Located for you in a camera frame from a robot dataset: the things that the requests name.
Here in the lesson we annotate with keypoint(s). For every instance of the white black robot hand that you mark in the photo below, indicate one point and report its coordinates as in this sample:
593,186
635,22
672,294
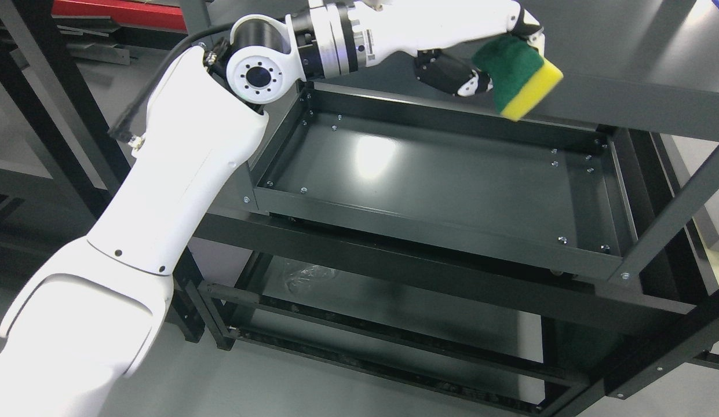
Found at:
414,26

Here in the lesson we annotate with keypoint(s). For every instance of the green yellow sponge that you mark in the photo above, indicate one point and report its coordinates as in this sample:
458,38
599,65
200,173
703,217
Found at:
521,77

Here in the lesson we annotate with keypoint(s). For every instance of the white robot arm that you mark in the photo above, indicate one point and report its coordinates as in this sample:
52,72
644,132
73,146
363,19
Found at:
90,315

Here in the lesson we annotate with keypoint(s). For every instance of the grey metal shelf cart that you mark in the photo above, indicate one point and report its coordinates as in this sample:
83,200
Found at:
377,152

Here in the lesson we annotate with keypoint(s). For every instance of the black metal shelf rack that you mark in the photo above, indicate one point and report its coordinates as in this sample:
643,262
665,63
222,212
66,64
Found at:
527,340

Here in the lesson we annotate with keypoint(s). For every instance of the red metal beam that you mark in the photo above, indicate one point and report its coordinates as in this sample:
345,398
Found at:
125,12

